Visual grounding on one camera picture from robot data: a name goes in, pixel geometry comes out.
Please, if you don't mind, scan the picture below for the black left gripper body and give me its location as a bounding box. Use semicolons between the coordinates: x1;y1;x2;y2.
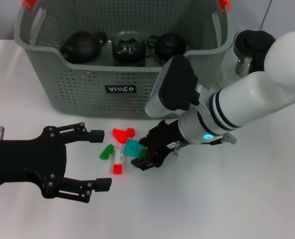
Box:
0;126;68;199

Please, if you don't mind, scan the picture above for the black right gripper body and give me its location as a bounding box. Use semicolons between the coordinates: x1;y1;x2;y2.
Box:
147;120;188;168

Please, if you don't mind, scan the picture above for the teal square toy brick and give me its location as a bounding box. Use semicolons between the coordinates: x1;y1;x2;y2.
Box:
123;138;142;157

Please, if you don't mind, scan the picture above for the small green toy brick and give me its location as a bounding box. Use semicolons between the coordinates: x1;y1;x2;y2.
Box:
99;143;115;160

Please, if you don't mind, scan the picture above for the large red slope brick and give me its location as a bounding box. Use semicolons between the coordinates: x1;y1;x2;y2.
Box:
112;127;129;144

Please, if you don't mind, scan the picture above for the glass teacup with black sleeve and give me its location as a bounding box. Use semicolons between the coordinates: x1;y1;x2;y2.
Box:
113;49;148;67
146;32;191;66
112;30;148;54

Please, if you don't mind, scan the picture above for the grey-green perforated storage bin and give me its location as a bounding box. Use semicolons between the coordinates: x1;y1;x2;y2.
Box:
14;0;234;119

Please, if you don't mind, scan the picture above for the orange bin latch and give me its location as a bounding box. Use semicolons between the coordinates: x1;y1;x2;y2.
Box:
21;0;37;11
217;0;232;12

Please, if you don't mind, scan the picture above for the white toy brick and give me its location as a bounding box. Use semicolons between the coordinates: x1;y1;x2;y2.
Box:
114;149;125;165

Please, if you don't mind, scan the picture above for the black clay teapot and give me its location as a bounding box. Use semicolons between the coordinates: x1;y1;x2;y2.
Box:
62;30;108;63

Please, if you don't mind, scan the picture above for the silver right gripper cable plug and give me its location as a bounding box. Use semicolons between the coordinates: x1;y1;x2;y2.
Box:
209;133;238;146

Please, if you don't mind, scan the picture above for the glass teapot with black handle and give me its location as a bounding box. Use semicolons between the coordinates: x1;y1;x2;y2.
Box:
216;29;278;88

